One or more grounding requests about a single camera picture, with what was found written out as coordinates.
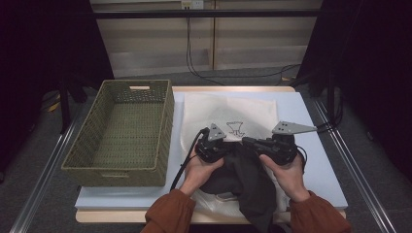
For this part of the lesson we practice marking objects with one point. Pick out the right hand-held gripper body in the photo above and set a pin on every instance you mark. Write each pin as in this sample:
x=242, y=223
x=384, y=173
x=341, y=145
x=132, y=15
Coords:
x=280, y=149

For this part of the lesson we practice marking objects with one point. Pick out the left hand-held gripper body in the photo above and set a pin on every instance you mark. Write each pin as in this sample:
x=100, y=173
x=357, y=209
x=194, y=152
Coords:
x=210, y=150

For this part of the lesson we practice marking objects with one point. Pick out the dark garment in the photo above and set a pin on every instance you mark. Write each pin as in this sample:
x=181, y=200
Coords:
x=246, y=184

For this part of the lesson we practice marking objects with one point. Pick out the cream mesh laundry bag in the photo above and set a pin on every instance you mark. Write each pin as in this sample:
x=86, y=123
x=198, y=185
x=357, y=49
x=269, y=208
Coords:
x=207, y=110

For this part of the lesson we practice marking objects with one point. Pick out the green woven basket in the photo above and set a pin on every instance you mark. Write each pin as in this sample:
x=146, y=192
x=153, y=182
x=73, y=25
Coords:
x=129, y=136

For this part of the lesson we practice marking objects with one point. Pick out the person's left hand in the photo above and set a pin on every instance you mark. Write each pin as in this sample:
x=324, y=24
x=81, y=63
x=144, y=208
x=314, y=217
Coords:
x=197, y=174

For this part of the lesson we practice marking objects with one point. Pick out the person's right hand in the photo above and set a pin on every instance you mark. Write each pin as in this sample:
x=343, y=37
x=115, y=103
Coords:
x=290, y=178

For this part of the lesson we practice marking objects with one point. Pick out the pale blue table mat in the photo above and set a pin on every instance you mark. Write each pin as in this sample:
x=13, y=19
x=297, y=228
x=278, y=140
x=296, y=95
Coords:
x=311, y=106

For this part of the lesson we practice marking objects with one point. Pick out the black stand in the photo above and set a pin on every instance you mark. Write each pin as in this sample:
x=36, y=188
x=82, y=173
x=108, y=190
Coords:
x=64, y=110
x=330, y=97

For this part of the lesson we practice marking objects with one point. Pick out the black curtain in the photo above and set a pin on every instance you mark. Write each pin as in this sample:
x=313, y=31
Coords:
x=372, y=64
x=32, y=48

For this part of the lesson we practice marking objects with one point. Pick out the black horizontal bar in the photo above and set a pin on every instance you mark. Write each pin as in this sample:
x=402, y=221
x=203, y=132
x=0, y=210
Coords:
x=226, y=13

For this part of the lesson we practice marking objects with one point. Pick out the metal floor rail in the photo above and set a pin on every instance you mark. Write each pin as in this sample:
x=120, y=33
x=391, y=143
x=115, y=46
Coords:
x=374, y=210
x=42, y=181

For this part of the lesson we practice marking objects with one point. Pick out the white wall socket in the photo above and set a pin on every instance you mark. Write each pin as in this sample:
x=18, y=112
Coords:
x=192, y=4

